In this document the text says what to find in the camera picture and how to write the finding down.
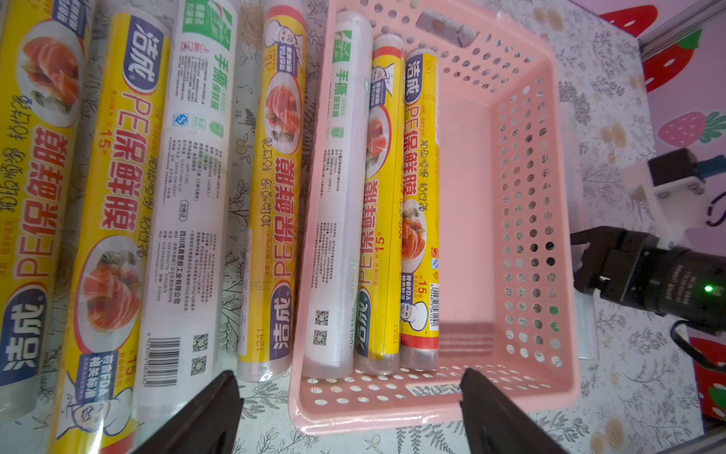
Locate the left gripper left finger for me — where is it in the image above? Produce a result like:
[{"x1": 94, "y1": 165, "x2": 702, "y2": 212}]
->
[{"x1": 135, "y1": 370, "x2": 244, "y2": 454}]

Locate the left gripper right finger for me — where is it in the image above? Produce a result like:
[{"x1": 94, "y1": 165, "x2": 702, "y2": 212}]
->
[{"x1": 461, "y1": 368, "x2": 565, "y2": 454}]

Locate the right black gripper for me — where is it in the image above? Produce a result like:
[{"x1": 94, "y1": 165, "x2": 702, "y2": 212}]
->
[{"x1": 570, "y1": 226, "x2": 725, "y2": 333}]

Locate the yellow wrap roll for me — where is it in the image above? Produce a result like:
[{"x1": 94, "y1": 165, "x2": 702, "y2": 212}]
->
[
  {"x1": 49, "y1": 6, "x2": 171, "y2": 453},
  {"x1": 400, "y1": 49, "x2": 440, "y2": 371},
  {"x1": 237, "y1": 1, "x2": 307, "y2": 382},
  {"x1": 355, "y1": 34, "x2": 406, "y2": 376},
  {"x1": 1, "y1": 0, "x2": 96, "y2": 422}
]

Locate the white green wrap roll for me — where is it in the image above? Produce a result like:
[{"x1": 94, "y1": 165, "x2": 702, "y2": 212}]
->
[{"x1": 133, "y1": 1, "x2": 239, "y2": 423}]

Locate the pink plastic basket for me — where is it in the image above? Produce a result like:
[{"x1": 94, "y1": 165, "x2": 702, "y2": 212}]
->
[{"x1": 289, "y1": 1, "x2": 580, "y2": 435}]

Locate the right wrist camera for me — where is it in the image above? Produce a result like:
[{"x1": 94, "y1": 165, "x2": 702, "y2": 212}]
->
[{"x1": 621, "y1": 149, "x2": 708, "y2": 250}]

